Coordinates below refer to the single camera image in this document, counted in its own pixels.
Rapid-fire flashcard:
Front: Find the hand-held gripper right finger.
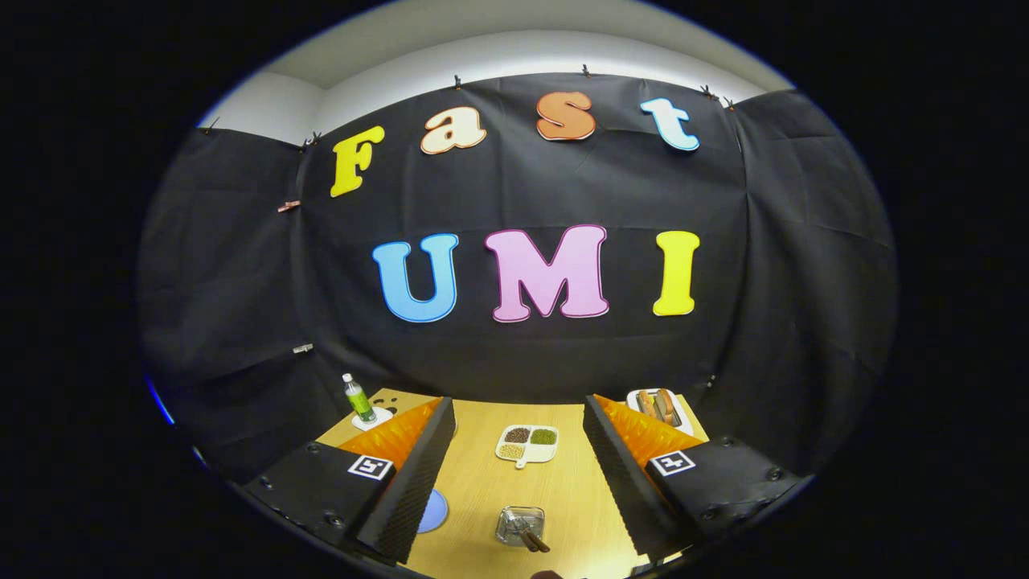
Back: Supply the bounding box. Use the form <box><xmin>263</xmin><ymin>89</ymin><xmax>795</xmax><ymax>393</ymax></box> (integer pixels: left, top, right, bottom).
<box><xmin>583</xmin><ymin>394</ymin><xmax>813</xmax><ymax>562</ymax></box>

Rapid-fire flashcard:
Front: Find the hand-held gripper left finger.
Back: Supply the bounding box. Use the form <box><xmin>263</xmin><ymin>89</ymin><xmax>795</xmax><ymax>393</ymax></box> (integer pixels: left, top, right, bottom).
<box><xmin>244</xmin><ymin>396</ymin><xmax>457</xmax><ymax>566</ymax></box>

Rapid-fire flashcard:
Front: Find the blue plate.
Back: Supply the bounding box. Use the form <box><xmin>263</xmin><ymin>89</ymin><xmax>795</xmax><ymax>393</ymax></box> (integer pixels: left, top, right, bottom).
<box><xmin>416</xmin><ymin>488</ymin><xmax>449</xmax><ymax>535</ymax></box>

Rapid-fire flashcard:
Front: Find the white toaster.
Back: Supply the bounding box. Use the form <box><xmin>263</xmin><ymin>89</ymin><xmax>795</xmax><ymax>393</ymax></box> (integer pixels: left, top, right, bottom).
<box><xmin>626</xmin><ymin>388</ymin><xmax>695</xmax><ymax>437</ymax></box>

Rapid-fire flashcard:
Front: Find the white divided bean dish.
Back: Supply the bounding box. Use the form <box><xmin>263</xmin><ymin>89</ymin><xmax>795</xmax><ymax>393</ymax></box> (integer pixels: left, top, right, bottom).
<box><xmin>494</xmin><ymin>424</ymin><xmax>560</xmax><ymax>470</ymax></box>

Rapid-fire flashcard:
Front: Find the green drink bottle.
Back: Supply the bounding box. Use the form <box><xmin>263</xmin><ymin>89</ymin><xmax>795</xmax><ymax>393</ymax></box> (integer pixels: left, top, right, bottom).
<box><xmin>342</xmin><ymin>372</ymin><xmax>377</xmax><ymax>424</ymax></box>

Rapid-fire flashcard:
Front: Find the perforated metal tray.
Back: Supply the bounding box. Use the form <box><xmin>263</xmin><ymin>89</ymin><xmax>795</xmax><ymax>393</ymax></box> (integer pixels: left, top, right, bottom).
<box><xmin>495</xmin><ymin>506</ymin><xmax>546</xmax><ymax>548</ymax></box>

